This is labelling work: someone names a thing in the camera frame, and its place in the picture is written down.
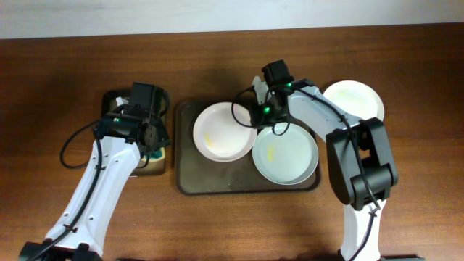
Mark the green yellow sponge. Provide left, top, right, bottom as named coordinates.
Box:
left=138, top=148, right=165, bottom=171

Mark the pinkish white plate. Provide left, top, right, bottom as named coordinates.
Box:
left=192, top=101, right=257, bottom=162

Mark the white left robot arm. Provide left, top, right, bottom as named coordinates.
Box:
left=19, top=82, right=171, bottom=260

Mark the small dark sponge tray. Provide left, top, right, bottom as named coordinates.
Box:
left=101, top=88, right=166, bottom=178

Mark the large brown serving tray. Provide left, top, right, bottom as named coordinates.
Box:
left=174, top=99, right=321, bottom=196

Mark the pale green plate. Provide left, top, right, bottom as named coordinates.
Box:
left=252, top=123, right=319, bottom=186

